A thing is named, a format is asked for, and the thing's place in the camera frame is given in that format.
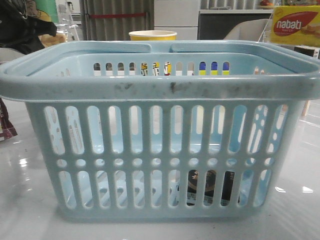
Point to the dark red snack bag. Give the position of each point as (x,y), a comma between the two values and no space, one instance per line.
(7,130)

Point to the beige chair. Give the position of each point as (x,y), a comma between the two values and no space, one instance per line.
(251,30)

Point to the yellow nabati wafer box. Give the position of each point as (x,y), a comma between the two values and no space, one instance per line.
(296,25)

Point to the bagged bread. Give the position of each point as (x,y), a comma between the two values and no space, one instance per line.
(48,40)

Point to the left clear acrylic shelf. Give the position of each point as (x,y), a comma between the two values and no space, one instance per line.
(65,25)

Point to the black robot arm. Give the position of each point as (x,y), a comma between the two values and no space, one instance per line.
(19,31)

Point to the grey curtain with red band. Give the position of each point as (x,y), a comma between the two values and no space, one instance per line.
(113,20)

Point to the light blue plastic basket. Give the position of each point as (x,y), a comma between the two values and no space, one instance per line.
(118,145)

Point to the yellow paper cup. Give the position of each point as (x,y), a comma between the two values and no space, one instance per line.
(151,35)

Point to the white cabinet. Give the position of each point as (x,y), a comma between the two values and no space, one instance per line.
(180,16)

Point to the green cartoon snack package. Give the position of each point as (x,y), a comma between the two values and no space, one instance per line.
(46,10)

